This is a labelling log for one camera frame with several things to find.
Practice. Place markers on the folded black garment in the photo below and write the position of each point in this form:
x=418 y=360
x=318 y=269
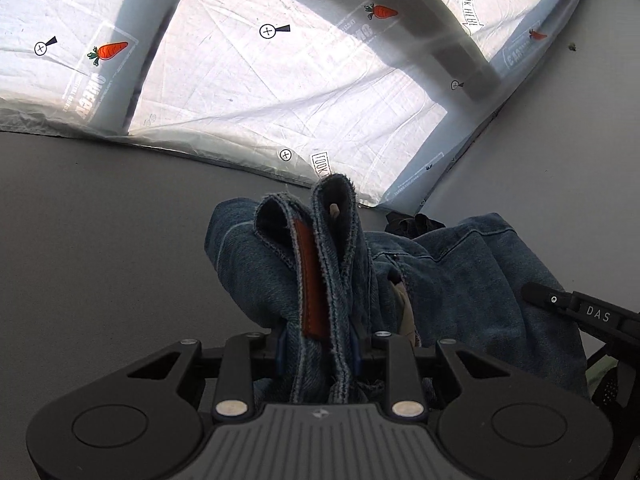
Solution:
x=410 y=224

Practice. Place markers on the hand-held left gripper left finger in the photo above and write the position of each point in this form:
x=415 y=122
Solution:
x=281 y=355

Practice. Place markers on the carrot printed plastic sheet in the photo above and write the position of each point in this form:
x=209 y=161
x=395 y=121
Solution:
x=300 y=85

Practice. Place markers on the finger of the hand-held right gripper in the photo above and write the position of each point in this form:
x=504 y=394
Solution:
x=542 y=297

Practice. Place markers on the blue denim jeans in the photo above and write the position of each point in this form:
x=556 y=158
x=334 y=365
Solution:
x=475 y=280

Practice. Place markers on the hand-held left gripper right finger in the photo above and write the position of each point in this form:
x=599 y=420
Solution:
x=356 y=355

